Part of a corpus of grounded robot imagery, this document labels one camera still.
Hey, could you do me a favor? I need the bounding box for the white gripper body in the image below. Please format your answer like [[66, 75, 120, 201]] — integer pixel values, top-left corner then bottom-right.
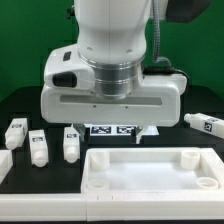
[[41, 45, 187, 127]]

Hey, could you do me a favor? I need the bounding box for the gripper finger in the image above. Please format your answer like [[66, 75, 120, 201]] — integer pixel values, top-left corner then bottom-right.
[[135, 126, 147, 144], [73, 123, 86, 142]]

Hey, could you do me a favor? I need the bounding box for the white desk top tray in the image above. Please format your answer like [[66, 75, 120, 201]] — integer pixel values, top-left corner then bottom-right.
[[81, 147, 224, 193]]

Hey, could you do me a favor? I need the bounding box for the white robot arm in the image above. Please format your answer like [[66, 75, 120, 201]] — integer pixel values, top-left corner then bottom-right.
[[41, 0, 212, 141]]

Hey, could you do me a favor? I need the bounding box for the white marker plate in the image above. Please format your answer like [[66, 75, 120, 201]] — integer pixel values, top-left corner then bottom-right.
[[84, 123, 160, 137]]

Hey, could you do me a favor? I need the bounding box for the white left corner block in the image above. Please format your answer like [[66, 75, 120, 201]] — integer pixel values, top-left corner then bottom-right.
[[0, 150, 13, 184]]

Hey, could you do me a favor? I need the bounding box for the white front rail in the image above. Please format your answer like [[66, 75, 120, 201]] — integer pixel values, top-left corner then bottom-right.
[[0, 191, 224, 221]]

